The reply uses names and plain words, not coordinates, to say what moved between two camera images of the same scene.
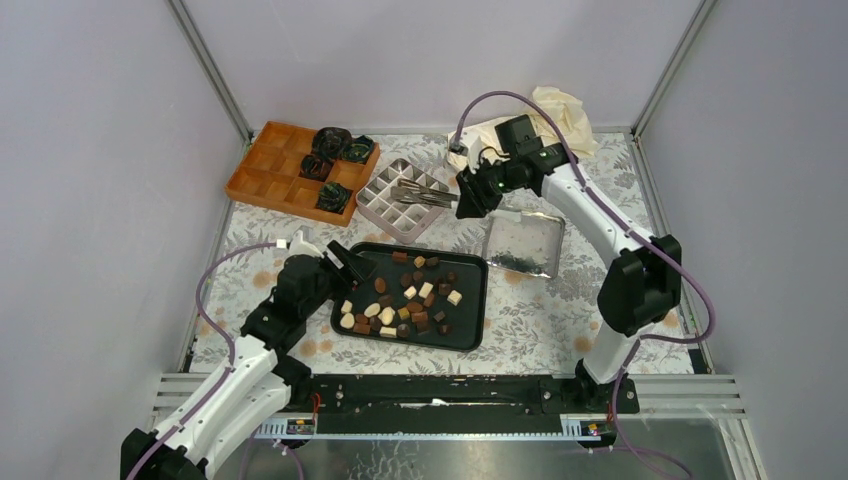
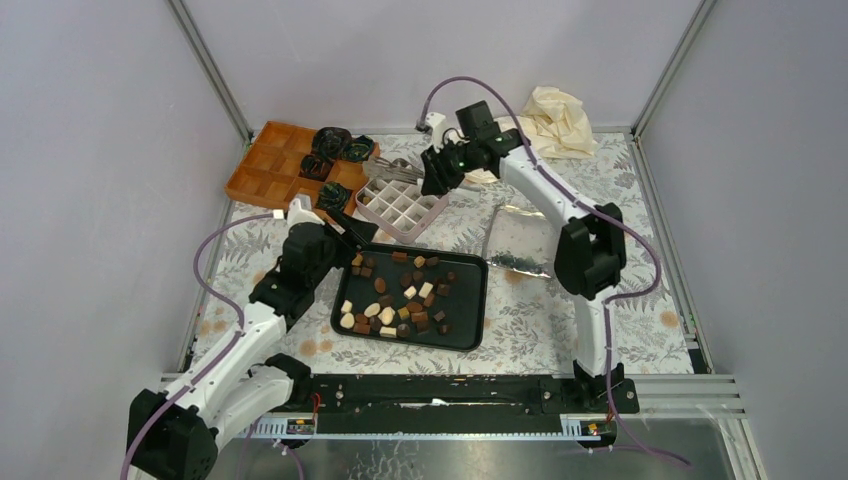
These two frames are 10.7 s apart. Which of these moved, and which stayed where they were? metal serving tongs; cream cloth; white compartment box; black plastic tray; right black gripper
Moved: metal serving tongs; right black gripper
Stayed: black plastic tray; cream cloth; white compartment box
